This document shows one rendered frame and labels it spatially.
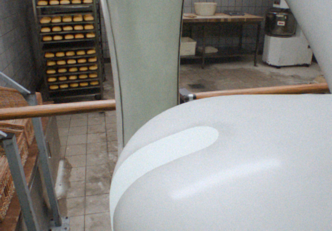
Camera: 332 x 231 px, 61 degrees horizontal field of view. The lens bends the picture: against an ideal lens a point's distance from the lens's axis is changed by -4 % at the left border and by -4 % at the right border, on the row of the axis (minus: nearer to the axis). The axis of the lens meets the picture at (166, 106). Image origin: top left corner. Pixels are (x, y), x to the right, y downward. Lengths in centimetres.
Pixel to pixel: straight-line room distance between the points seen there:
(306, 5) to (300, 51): 565
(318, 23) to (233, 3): 603
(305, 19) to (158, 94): 19
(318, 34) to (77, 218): 207
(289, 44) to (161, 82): 542
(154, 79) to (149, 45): 4
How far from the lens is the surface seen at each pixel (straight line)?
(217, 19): 526
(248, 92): 87
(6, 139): 126
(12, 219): 145
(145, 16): 36
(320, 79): 458
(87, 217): 220
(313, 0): 28
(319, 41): 27
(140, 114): 38
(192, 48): 538
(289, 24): 563
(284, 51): 573
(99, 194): 237
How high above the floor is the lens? 150
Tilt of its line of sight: 23 degrees down
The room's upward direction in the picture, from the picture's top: straight up
